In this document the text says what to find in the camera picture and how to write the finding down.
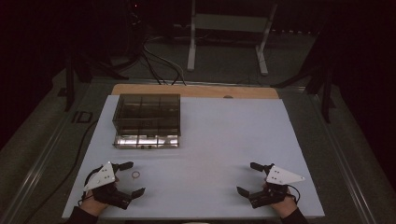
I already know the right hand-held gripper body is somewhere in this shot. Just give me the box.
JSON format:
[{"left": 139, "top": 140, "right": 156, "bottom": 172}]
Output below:
[{"left": 247, "top": 163, "right": 306, "bottom": 210}]

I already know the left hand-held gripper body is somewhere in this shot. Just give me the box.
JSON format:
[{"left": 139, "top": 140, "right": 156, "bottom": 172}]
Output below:
[{"left": 82, "top": 161, "right": 134, "bottom": 210}]

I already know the person's right hand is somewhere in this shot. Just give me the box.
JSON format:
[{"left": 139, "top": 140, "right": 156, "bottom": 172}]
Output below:
[{"left": 262, "top": 182, "right": 299, "bottom": 219}]

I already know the person's left hand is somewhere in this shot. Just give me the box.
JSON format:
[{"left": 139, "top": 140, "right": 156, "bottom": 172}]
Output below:
[{"left": 80, "top": 176, "right": 120, "bottom": 217}]

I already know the white board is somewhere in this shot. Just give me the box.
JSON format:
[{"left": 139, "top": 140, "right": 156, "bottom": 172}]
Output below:
[{"left": 61, "top": 94, "right": 326, "bottom": 220}]

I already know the dark transparent compartment box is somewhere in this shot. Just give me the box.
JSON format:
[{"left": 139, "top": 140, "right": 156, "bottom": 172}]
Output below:
[{"left": 111, "top": 93, "right": 182, "bottom": 149}]

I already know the black tripod stand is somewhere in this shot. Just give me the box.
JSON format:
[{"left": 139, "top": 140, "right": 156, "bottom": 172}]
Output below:
[
  {"left": 63, "top": 50, "right": 131, "bottom": 113},
  {"left": 270, "top": 60, "right": 338, "bottom": 124}
]

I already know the white metal stand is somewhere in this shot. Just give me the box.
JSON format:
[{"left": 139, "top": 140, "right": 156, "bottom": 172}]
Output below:
[{"left": 186, "top": 0, "right": 278, "bottom": 77}]

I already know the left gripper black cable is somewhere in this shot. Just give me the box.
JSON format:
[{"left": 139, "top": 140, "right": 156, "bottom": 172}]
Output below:
[{"left": 81, "top": 168, "right": 101, "bottom": 191}]

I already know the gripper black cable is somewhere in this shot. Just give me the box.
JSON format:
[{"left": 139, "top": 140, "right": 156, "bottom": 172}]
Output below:
[
  {"left": 81, "top": 168, "right": 101, "bottom": 191},
  {"left": 288, "top": 185, "right": 302, "bottom": 205}
]

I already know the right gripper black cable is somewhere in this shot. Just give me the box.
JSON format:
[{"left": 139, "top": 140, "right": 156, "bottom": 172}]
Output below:
[{"left": 288, "top": 185, "right": 302, "bottom": 205}]

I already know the long black cable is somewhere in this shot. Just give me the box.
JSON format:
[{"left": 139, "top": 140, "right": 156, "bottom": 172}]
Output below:
[{"left": 22, "top": 119, "right": 99, "bottom": 224}]

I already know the metal floor rail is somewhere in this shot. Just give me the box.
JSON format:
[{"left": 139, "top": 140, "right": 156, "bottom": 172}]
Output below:
[
  {"left": 309, "top": 92, "right": 376, "bottom": 224},
  {"left": 0, "top": 113, "right": 71, "bottom": 223}
]

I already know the bundle of floor cables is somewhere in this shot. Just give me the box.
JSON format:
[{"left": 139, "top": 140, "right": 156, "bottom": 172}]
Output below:
[{"left": 140, "top": 35, "right": 188, "bottom": 87}]

